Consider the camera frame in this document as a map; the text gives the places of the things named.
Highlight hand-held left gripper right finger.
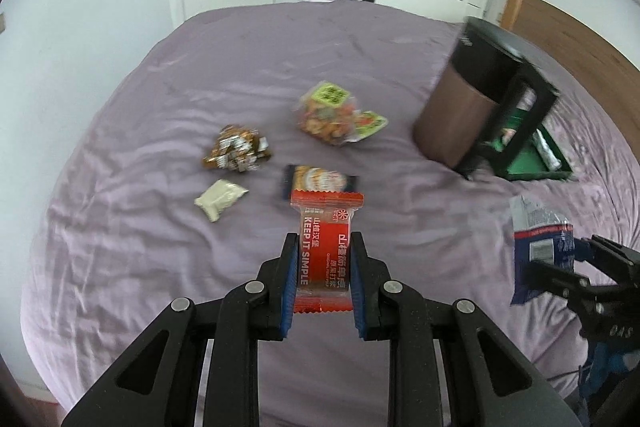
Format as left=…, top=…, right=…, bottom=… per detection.
left=350, top=232, right=584, bottom=427

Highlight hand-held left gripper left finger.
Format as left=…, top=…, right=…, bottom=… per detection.
left=60, top=232, right=301, bottom=427

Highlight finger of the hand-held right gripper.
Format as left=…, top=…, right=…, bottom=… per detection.
left=529, top=259, right=593, bottom=304
left=575, top=234, right=640, bottom=280

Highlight red snack packet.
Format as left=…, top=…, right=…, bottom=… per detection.
left=290, top=189, right=365, bottom=314

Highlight blue white snack packet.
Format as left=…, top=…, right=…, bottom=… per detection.
left=509, top=196, right=577, bottom=306

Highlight beige snack packet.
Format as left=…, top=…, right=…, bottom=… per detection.
left=194, top=179, right=250, bottom=223

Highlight dark blue snack bar packet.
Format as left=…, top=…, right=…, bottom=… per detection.
left=281, top=164, right=361, bottom=201

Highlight green box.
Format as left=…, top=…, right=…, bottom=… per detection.
left=482, top=106, right=573, bottom=182

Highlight brown gold nut bag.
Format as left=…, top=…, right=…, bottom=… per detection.
left=201, top=124, right=275, bottom=174

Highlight clear dried fruit bag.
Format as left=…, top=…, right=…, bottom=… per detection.
left=294, top=80, right=389, bottom=146

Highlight blue cloth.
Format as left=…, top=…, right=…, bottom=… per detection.
left=579, top=341, right=632, bottom=410

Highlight wooden headboard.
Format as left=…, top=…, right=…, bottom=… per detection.
left=499, top=0, right=640, bottom=142

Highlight purple bed sheet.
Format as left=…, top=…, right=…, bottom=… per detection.
left=20, top=1, right=632, bottom=390

